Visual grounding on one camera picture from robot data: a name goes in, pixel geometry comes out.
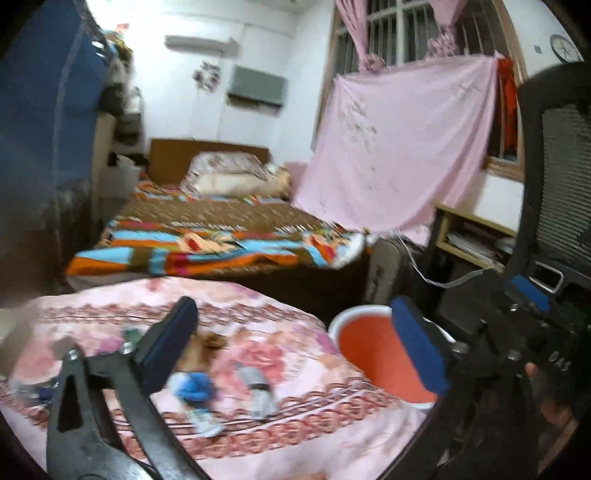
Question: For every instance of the round wall clock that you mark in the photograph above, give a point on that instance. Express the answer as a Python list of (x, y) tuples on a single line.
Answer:
[(564, 47)]

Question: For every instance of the small wall ornament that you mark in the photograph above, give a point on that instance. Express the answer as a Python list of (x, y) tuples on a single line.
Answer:
[(207, 76)]

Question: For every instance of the white air conditioner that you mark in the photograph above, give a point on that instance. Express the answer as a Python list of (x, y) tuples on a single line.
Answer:
[(198, 42)]

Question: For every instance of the white nightstand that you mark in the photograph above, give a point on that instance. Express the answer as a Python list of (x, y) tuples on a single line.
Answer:
[(120, 177)]

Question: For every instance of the cream pillow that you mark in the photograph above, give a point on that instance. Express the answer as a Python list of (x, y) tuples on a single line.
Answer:
[(231, 184)]

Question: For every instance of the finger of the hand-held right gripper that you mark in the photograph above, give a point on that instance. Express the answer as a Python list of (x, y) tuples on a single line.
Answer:
[(531, 294)]

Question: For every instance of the hanging red cloth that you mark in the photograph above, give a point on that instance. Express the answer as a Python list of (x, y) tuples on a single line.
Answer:
[(508, 92)]

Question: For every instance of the barred window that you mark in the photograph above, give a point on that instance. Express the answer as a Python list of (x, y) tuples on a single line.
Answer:
[(401, 32)]

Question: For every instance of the stack of papers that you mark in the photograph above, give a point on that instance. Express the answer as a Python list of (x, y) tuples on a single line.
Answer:
[(471, 247)]

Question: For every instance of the green and blue foil wrapper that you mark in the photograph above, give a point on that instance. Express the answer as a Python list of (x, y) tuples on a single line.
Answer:
[(129, 335)]

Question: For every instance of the wooden bed headboard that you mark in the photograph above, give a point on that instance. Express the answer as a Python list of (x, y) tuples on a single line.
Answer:
[(171, 161)]

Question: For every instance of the black mesh office chair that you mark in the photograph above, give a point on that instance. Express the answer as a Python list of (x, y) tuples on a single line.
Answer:
[(531, 184)]

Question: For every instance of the dark blue wrapper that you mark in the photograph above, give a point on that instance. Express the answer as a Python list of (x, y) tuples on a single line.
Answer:
[(41, 392)]

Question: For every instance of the dried apple slice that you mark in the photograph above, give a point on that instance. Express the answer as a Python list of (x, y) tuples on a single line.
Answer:
[(208, 344)]

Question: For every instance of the black handbag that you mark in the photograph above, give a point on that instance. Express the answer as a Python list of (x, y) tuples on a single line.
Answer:
[(113, 99)]

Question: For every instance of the floral pillow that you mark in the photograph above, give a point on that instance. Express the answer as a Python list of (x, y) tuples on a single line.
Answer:
[(221, 161)]

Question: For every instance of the orange bin with white rim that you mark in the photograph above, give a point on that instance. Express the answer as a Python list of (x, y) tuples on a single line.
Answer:
[(364, 350)]

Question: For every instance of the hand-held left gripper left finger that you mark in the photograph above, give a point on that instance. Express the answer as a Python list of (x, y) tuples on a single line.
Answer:
[(171, 339)]

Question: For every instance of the pink floral blanket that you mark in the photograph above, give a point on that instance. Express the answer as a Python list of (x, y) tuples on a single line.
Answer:
[(286, 323)]

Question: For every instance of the colourful patterned bedspread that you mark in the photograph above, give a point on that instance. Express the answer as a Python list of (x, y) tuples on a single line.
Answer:
[(221, 230)]

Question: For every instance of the hanging pink sheet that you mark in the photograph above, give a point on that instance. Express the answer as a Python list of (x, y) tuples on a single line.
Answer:
[(392, 152)]

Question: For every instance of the blue fabric wardrobe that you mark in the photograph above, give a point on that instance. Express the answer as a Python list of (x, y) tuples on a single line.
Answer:
[(46, 115)]

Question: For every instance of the cream folded cloth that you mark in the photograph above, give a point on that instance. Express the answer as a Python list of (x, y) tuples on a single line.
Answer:
[(279, 179)]

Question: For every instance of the grey wall-mounted box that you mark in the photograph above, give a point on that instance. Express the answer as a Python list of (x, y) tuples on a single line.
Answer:
[(256, 85)]

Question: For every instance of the white wrapper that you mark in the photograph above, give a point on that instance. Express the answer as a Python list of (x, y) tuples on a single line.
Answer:
[(205, 422)]

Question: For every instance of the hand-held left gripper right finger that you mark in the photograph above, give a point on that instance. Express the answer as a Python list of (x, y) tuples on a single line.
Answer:
[(415, 353)]

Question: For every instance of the wooden shelf desk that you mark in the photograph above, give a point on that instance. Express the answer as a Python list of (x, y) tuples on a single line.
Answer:
[(461, 217)]

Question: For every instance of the grey handbag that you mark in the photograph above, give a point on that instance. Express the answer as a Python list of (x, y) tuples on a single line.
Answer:
[(131, 122)]

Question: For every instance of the pink curtain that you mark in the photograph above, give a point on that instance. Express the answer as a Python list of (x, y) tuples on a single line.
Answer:
[(358, 32), (445, 27)]

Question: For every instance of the person's right hand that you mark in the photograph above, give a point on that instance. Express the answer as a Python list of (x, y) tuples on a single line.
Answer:
[(556, 413)]

